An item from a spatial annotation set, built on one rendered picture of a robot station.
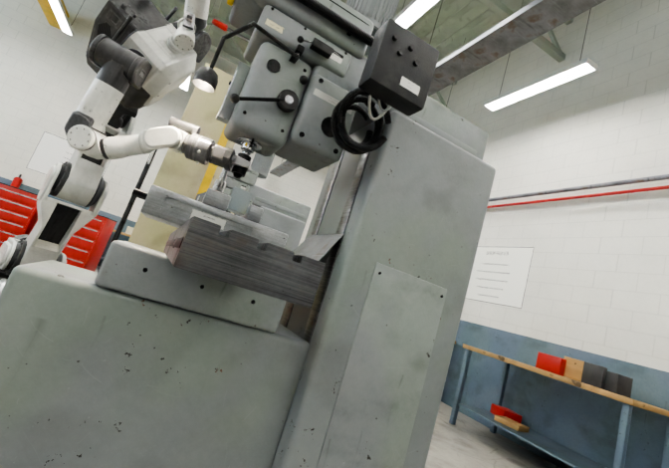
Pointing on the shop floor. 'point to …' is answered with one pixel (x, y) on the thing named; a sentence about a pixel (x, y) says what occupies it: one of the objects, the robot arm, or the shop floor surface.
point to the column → (384, 300)
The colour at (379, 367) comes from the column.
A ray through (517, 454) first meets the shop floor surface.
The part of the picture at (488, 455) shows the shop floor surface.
